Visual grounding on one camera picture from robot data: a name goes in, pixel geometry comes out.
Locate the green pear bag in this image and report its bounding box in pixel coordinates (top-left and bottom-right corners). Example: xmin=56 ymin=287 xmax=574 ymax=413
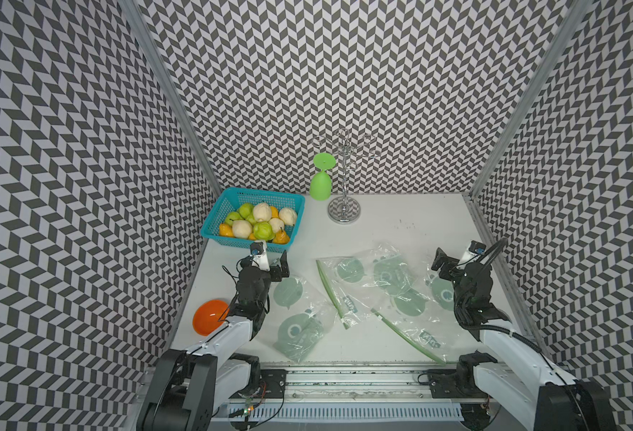
xmin=237 ymin=203 xmax=254 ymax=219
xmin=253 ymin=222 xmax=275 ymax=242
xmin=224 ymin=211 xmax=243 ymax=226

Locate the cream pear bag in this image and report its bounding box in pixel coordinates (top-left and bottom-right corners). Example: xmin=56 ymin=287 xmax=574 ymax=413
xmin=269 ymin=217 xmax=285 ymax=235
xmin=252 ymin=202 xmax=273 ymax=223
xmin=231 ymin=219 xmax=254 ymax=240
xmin=279 ymin=208 xmax=298 ymax=226

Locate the zip-top bag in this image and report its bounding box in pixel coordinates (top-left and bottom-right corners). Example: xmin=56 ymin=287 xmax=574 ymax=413
xmin=258 ymin=275 xmax=336 ymax=363
xmin=371 ymin=270 xmax=480 ymax=364
xmin=316 ymin=242 xmax=429 ymax=329

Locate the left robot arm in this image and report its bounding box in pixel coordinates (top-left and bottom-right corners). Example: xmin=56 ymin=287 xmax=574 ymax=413
xmin=135 ymin=241 xmax=290 ymax=430

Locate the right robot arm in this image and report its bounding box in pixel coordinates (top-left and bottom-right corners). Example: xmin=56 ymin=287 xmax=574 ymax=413
xmin=431 ymin=239 xmax=616 ymax=430

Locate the teal plastic basket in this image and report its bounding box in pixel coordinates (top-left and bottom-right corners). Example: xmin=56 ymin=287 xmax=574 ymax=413
xmin=200 ymin=188 xmax=306 ymax=253

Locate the orange bowl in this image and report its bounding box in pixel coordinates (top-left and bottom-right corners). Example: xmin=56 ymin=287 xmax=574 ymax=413
xmin=192 ymin=299 xmax=228 ymax=337

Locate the green plastic wine glass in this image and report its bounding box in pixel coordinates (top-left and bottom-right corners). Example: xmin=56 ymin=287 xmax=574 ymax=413
xmin=309 ymin=152 xmax=336 ymax=201

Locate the chrome glass holder stand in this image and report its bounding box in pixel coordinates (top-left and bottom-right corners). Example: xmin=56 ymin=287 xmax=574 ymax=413
xmin=320 ymin=129 xmax=380 ymax=224

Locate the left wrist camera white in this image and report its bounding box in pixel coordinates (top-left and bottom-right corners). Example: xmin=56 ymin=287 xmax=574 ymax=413
xmin=250 ymin=241 xmax=270 ymax=272

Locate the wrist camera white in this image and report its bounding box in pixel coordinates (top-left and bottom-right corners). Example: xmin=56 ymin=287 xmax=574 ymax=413
xmin=458 ymin=241 xmax=487 ymax=267
xmin=250 ymin=241 xmax=270 ymax=272

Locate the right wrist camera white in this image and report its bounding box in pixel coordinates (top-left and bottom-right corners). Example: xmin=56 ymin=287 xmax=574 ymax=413
xmin=458 ymin=241 xmax=487 ymax=267

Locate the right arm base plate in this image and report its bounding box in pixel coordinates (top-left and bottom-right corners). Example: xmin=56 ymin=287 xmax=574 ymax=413
xmin=424 ymin=369 xmax=488 ymax=399

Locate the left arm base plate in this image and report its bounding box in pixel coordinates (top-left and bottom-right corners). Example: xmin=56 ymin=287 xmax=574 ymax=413
xmin=236 ymin=369 xmax=288 ymax=400

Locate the aluminium front rail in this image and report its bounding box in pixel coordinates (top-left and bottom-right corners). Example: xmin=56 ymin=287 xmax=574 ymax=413
xmin=135 ymin=363 xmax=584 ymax=402

